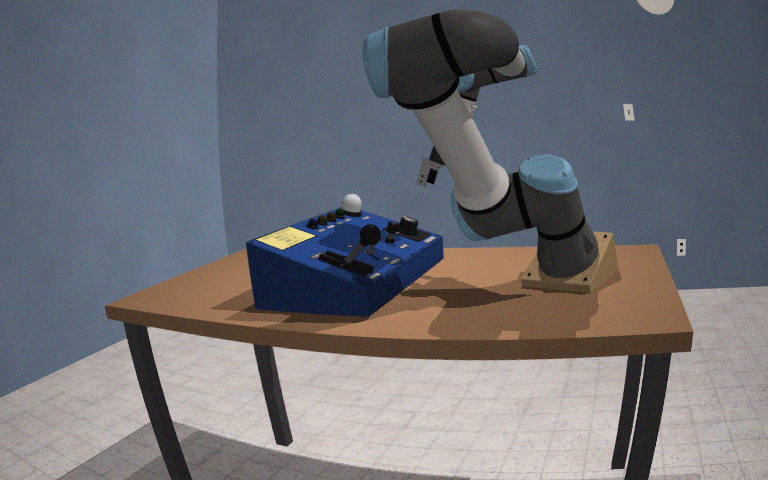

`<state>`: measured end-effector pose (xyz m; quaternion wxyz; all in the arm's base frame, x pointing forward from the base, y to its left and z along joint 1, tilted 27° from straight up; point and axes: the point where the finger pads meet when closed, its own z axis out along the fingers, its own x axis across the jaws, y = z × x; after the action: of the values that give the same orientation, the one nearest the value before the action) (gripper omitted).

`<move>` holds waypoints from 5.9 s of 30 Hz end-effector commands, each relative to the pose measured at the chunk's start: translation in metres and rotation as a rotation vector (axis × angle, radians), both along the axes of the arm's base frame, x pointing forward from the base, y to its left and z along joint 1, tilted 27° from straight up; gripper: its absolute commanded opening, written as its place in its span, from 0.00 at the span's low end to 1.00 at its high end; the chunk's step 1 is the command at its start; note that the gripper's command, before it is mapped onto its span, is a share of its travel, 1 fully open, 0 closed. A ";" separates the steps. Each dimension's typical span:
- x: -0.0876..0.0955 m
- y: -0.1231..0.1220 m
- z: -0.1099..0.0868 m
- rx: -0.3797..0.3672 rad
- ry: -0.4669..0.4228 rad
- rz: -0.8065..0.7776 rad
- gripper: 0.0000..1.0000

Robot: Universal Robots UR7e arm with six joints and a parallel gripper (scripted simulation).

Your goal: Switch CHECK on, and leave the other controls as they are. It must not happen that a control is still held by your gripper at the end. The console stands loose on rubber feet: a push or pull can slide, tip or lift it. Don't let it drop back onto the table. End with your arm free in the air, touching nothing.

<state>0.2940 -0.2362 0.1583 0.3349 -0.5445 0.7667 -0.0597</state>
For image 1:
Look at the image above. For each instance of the blue control console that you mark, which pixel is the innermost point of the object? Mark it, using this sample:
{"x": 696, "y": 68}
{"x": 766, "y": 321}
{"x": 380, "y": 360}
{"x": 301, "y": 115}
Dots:
{"x": 292, "y": 269}

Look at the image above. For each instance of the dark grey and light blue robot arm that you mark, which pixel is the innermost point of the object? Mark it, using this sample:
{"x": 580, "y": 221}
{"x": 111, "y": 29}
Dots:
{"x": 414, "y": 63}

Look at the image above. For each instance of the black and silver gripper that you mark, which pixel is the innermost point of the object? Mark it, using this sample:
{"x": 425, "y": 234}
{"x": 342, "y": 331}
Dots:
{"x": 429, "y": 173}

